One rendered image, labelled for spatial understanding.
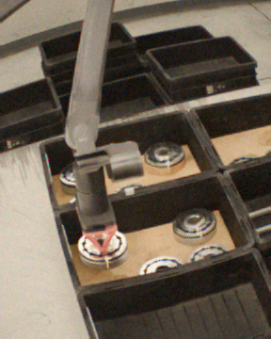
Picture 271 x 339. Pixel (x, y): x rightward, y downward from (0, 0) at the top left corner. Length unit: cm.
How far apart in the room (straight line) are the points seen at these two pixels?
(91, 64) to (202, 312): 57
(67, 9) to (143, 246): 320
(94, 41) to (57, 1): 332
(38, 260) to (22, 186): 36
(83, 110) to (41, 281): 62
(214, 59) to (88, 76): 183
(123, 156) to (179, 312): 37
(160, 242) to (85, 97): 47
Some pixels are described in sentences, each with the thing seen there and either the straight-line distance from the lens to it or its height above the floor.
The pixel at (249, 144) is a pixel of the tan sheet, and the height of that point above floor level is 83.
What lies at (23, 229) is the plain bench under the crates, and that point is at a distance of 214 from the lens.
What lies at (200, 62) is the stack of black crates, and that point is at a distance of 326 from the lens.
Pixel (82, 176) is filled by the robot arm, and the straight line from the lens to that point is 147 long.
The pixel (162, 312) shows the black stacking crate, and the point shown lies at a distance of 163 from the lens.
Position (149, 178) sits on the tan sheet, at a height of 83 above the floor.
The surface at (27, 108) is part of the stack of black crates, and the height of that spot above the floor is 49.
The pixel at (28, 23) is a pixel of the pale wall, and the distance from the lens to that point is 483.
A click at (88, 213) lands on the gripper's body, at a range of 153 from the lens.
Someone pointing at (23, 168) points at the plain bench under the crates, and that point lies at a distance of 238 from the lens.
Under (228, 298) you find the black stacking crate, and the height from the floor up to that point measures 83.
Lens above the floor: 200
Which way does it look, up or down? 34 degrees down
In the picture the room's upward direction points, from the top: 9 degrees counter-clockwise
